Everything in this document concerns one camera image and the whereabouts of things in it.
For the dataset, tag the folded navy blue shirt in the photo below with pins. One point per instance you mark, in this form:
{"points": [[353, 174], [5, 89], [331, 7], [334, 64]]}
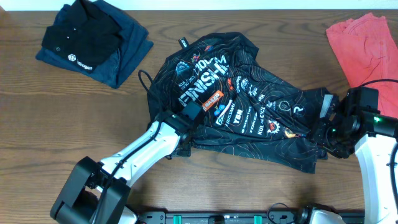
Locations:
{"points": [[117, 68]]}

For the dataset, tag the black printed cycling jersey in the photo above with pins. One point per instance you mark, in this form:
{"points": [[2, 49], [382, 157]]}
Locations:
{"points": [[248, 111]]}

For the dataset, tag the red t-shirt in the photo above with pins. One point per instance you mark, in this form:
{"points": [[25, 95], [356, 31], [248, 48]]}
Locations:
{"points": [[367, 54]]}

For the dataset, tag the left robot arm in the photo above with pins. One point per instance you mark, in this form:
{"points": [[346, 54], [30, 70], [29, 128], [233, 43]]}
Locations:
{"points": [[97, 192]]}

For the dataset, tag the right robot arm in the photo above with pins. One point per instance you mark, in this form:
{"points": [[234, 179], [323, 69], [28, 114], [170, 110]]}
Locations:
{"points": [[372, 138]]}

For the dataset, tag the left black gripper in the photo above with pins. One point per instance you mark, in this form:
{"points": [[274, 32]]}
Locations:
{"points": [[186, 152]]}

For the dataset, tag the folded black polo shirt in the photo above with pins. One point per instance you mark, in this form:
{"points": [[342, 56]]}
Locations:
{"points": [[86, 36]]}

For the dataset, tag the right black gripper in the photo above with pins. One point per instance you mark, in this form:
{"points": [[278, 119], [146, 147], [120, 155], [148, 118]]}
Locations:
{"points": [[318, 132]]}

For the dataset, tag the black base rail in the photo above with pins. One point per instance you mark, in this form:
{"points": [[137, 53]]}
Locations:
{"points": [[288, 216]]}

